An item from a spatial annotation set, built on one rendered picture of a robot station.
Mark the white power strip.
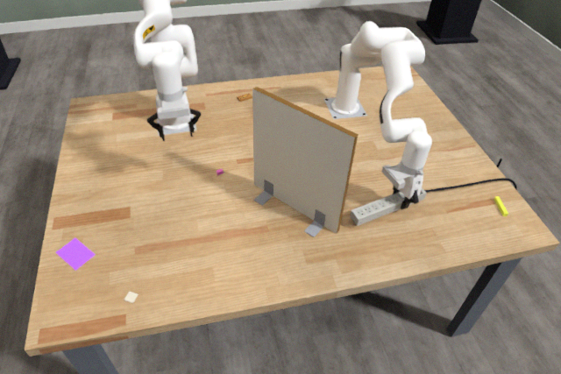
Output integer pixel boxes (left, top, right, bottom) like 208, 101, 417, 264
350, 189, 427, 226

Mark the yellow rectangular bar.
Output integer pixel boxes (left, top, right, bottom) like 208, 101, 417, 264
494, 196, 508, 216

